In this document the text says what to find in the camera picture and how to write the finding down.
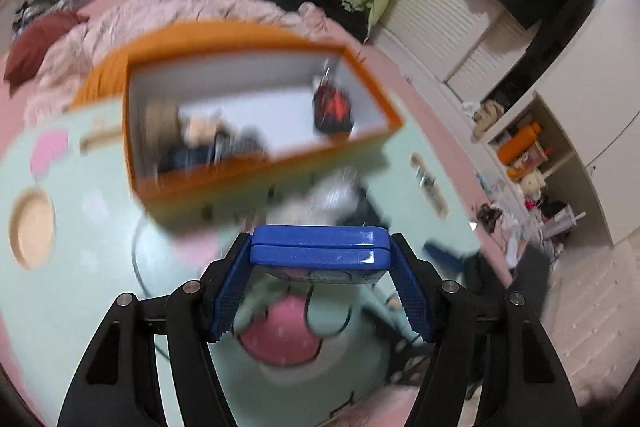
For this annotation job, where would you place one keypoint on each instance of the cream cloth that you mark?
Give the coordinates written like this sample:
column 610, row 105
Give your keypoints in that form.
column 487, row 117

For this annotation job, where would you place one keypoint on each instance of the black case with red emblem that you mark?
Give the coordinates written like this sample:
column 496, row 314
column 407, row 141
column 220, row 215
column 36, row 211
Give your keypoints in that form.
column 334, row 107

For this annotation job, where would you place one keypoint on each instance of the orange bottle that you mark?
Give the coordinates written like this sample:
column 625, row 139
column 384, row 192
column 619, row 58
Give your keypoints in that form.
column 517, row 144

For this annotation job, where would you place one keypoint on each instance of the orange cardboard box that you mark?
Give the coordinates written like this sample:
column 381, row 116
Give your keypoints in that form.
column 200, row 32

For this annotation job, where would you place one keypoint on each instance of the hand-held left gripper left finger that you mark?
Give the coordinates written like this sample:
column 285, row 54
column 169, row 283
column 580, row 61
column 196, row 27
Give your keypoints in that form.
column 227, row 302

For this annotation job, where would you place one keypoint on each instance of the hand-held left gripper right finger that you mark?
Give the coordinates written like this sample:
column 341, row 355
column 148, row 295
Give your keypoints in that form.
column 412, row 297

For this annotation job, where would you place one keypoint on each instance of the blue tin case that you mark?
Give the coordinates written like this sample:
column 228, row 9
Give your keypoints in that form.
column 320, row 252

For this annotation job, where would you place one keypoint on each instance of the grey white plush toy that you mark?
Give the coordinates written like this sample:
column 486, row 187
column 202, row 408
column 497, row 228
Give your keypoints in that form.
column 325, row 202

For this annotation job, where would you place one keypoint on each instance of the white louvered wardrobe door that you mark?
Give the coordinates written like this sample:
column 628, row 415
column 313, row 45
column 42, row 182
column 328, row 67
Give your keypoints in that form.
column 430, row 7

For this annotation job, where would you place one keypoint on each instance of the dark red pillow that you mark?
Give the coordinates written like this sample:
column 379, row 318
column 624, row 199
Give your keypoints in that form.
column 40, row 42

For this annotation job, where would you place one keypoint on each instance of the white cabinet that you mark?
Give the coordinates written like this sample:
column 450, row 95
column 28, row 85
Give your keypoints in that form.
column 590, row 82

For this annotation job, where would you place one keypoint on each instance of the pink floral comforter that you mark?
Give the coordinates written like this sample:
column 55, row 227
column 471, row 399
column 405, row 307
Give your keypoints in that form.
column 200, row 2

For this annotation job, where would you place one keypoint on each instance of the pink cloth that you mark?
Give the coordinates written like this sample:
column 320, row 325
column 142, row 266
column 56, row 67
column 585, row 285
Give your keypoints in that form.
column 315, row 19

